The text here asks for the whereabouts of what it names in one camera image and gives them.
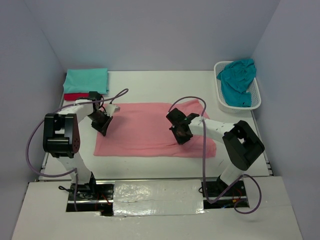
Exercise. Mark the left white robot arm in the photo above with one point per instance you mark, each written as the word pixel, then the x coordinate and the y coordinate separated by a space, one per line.
pixel 61 137

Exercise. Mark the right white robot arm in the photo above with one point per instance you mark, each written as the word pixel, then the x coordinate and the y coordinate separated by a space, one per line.
pixel 242 144

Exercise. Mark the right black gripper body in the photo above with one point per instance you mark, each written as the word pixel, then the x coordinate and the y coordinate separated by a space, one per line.
pixel 181 138

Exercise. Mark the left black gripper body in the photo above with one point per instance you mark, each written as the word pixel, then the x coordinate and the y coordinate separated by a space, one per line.
pixel 99 120

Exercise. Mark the teal blue t shirt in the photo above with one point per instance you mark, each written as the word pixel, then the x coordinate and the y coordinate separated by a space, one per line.
pixel 235 79

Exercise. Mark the red t shirt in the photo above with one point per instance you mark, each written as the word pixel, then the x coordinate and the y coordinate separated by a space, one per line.
pixel 74 96

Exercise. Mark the pink t shirt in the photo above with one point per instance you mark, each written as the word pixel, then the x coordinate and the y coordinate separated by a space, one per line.
pixel 142 130

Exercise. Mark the mint green t shirt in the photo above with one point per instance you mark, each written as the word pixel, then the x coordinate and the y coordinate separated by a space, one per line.
pixel 86 80

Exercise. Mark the silver tape patch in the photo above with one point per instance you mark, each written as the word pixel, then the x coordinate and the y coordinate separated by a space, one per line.
pixel 157 198

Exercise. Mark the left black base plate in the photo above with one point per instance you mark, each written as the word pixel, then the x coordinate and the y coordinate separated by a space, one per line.
pixel 100 202

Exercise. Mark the white plastic laundry basket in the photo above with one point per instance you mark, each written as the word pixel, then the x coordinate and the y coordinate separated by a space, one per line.
pixel 253 89

